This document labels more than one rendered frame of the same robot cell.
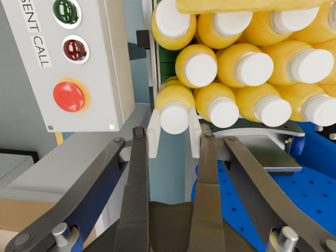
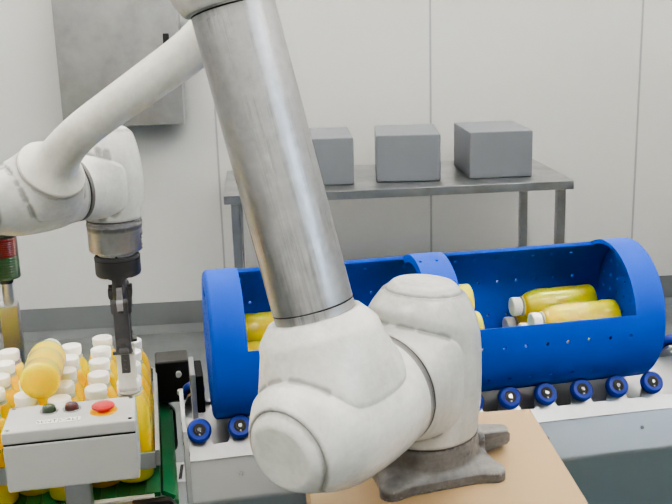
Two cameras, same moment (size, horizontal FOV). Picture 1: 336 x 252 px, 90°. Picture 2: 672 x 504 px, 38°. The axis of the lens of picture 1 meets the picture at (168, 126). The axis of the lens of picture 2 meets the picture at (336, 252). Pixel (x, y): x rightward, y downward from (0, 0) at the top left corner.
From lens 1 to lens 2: 1.66 m
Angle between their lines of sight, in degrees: 76
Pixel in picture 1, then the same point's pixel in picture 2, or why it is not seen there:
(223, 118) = not seen: hidden behind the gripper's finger
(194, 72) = (95, 389)
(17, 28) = (53, 425)
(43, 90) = (97, 420)
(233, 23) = (68, 383)
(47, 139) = not seen: outside the picture
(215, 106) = not seen: hidden behind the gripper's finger
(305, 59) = (93, 363)
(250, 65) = (94, 375)
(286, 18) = (69, 371)
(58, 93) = (98, 406)
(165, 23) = (62, 399)
